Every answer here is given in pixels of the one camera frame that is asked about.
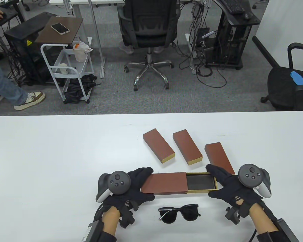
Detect blue cloth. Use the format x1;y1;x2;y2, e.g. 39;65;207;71
290;71;303;97

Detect white grey hand controller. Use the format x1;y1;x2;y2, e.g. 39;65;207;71
238;164;271;198
96;171;131;203

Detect person's left forearm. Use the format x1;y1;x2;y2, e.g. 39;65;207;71
101;206;120;236

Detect white plastic bag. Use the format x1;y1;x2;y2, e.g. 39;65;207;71
73;41;93;62

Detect black floor cables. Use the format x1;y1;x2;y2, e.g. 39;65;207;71
0;25;23;88
178;0;228;88

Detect black bag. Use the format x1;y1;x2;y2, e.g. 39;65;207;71
64;74;101;104

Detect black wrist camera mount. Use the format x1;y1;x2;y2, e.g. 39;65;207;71
119;202;136;229
225;206;240;224

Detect black forearm sensor pack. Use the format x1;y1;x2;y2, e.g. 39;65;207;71
255;202;300;242
81;221;103;242

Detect brown sliding storage box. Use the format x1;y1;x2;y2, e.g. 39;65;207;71
205;142;236;175
141;172;218;196
143;128;175;164
173;129;203;166

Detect white utility cart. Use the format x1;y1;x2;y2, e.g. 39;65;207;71
40;40;95;104

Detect black keyboard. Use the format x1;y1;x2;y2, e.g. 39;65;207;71
220;0;245;14

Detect black office chair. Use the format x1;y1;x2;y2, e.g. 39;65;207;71
117;0;180;91
261;42;303;114

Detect person's left hand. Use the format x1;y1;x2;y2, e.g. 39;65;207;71
103;166;156;212

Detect person's right hand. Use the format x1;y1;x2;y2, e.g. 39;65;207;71
205;164;263;219

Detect brown side table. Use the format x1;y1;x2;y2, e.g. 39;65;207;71
35;16;84;49

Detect person's right forearm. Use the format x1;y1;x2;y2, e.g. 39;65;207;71
247;203;279;236

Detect black sunglasses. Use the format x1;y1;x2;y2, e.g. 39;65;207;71
158;204;201;224

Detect black computer tower yellow sticker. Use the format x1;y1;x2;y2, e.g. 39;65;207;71
4;11;56;85

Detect white smartphone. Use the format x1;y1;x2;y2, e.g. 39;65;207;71
50;23;70;35

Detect white partition panel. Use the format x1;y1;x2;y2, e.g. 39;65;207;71
252;0;303;76

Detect black computer desk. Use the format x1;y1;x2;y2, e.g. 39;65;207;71
206;0;260;70

